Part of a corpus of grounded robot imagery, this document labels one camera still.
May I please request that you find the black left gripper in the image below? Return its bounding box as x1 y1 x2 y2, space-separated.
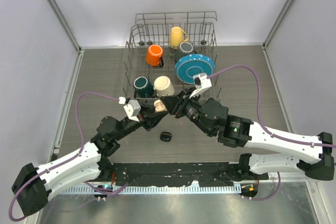
113 101 167 141

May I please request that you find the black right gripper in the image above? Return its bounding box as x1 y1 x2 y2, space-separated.
160 87 214 136

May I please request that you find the white earbud charging case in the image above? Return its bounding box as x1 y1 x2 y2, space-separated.
153 100 167 113

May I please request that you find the black earbud charging case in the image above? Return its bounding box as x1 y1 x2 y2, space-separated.
160 132 172 142

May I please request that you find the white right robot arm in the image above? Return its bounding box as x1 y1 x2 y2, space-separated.
160 90 335 181

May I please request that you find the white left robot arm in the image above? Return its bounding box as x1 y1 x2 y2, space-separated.
10 102 168 218

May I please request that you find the cream white mug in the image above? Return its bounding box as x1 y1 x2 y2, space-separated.
154 76 175 97

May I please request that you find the dark green mug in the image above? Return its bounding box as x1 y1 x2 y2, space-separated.
133 76 154 98

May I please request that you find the blue dotted plate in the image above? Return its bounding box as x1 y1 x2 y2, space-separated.
175 54 215 84

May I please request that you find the orange mug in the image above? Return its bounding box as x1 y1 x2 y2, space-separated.
146 44 164 68

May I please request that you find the grey mug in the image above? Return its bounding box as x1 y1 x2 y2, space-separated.
174 41 195 62

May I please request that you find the yellow mug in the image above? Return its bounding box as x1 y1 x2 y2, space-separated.
169 26 189 49

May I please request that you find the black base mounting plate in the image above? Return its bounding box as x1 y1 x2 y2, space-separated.
90 162 269 187

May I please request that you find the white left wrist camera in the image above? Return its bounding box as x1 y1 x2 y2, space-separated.
119 97 141 122

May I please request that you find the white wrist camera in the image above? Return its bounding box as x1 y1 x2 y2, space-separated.
119 97 141 122
190 73 212 98

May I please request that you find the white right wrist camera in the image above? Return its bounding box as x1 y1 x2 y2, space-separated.
190 73 212 98

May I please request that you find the grey wire dish rack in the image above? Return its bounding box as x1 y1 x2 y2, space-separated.
121 11 221 98

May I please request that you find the white slotted cable duct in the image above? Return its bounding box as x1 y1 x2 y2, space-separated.
62 183 241 195

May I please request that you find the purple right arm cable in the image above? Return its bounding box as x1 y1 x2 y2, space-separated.
207 64 336 201

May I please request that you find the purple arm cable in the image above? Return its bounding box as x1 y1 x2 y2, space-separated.
207 64 336 201
8 91 131 221

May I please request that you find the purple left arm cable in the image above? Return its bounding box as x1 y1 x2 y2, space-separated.
8 91 131 221

